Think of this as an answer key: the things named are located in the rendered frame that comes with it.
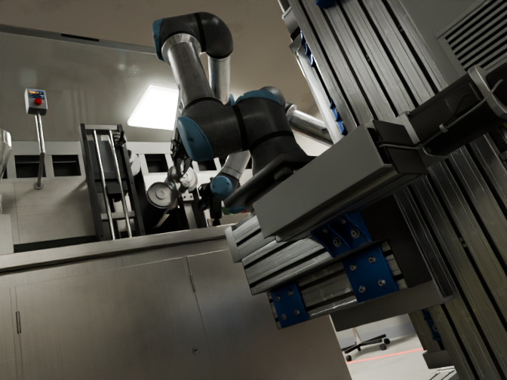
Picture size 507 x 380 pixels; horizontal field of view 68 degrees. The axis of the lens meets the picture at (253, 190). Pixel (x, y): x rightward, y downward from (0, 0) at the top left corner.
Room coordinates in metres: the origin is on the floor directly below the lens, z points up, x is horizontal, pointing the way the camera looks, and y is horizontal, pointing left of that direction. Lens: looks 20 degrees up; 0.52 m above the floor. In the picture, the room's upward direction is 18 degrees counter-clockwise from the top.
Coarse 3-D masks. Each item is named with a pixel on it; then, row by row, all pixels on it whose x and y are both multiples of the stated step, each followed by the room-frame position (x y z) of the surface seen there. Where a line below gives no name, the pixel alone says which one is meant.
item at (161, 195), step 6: (150, 186) 1.49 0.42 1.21; (156, 186) 1.51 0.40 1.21; (162, 186) 1.53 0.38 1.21; (168, 186) 1.54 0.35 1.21; (150, 192) 1.49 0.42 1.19; (156, 192) 1.50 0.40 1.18; (162, 192) 1.52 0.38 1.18; (168, 192) 1.54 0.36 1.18; (174, 192) 1.55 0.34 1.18; (150, 198) 1.48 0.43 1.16; (156, 198) 1.50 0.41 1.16; (162, 198) 1.51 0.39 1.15; (168, 198) 1.54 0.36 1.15; (174, 198) 1.55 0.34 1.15; (156, 204) 1.49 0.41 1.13; (162, 204) 1.51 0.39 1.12; (168, 204) 1.52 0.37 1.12
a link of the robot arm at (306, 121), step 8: (288, 104) 1.31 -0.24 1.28; (288, 112) 1.31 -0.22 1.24; (296, 112) 1.32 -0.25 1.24; (304, 112) 1.33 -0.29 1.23; (288, 120) 1.32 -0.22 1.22; (296, 120) 1.32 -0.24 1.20; (304, 120) 1.31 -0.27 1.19; (312, 120) 1.31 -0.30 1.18; (320, 120) 1.31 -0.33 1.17; (296, 128) 1.34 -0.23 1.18; (304, 128) 1.32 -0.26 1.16; (312, 128) 1.31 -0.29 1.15; (320, 128) 1.30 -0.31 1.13; (312, 136) 1.33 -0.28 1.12; (320, 136) 1.32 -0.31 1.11; (328, 136) 1.31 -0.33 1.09; (328, 144) 1.33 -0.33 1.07
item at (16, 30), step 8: (0, 24) 1.14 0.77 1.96; (8, 32) 1.17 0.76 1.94; (16, 32) 1.18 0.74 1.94; (24, 32) 1.20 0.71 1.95; (32, 32) 1.21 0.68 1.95; (40, 32) 1.23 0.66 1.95; (48, 32) 1.24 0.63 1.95; (56, 32) 1.27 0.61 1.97; (64, 40) 1.30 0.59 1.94; (72, 40) 1.31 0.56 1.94; (80, 40) 1.33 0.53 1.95; (88, 40) 1.34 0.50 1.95; (96, 40) 1.36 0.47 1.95; (104, 40) 1.38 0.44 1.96; (120, 48) 1.44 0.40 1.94; (128, 48) 1.46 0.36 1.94; (136, 48) 1.48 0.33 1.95; (144, 48) 1.50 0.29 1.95; (152, 48) 1.52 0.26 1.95; (176, 120) 1.88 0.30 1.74; (176, 128) 1.91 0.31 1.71; (176, 136) 1.95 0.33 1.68
